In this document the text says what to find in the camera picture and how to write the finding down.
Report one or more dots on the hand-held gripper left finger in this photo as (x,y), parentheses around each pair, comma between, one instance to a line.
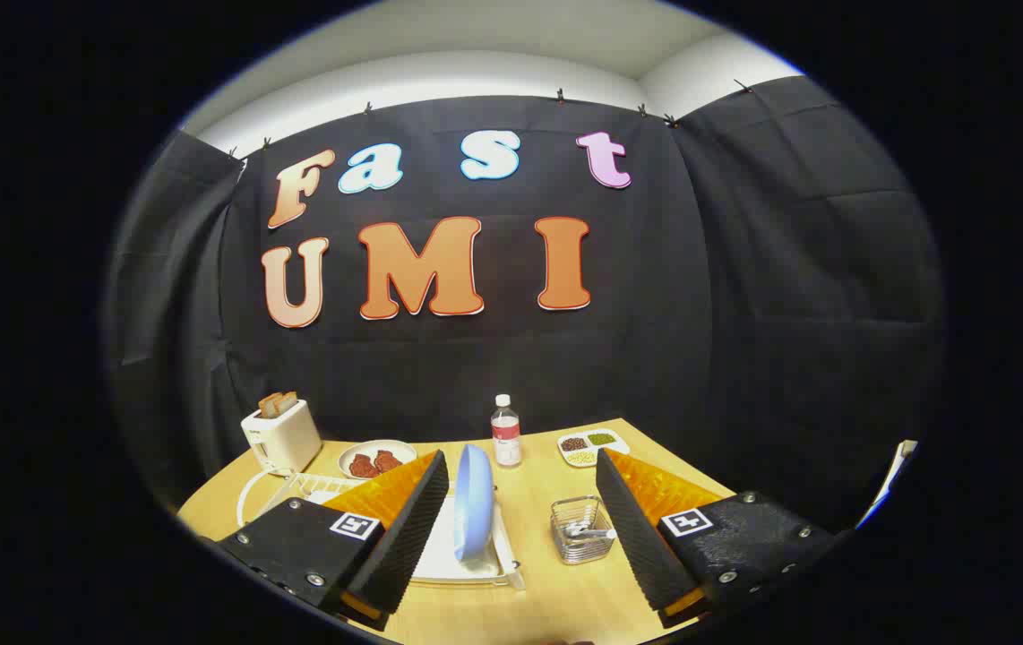
(404,537)

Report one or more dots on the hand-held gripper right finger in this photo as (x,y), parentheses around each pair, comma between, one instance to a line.
(641,537)

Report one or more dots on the blue plate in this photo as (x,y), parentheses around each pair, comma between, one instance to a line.
(474,502)

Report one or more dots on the white oval plate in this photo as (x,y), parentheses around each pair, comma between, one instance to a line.
(397,446)

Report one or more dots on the white divided dish with beans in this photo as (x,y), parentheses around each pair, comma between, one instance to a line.
(593,448)

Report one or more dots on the brown meat piece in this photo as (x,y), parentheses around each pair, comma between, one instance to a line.
(363,467)
(387,460)

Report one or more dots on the clear bottle with red label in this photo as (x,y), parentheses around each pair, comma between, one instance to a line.
(506,439)

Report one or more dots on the white toaster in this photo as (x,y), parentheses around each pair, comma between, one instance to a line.
(283,439)

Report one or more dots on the toast slice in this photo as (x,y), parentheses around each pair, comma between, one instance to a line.
(269,406)
(287,399)

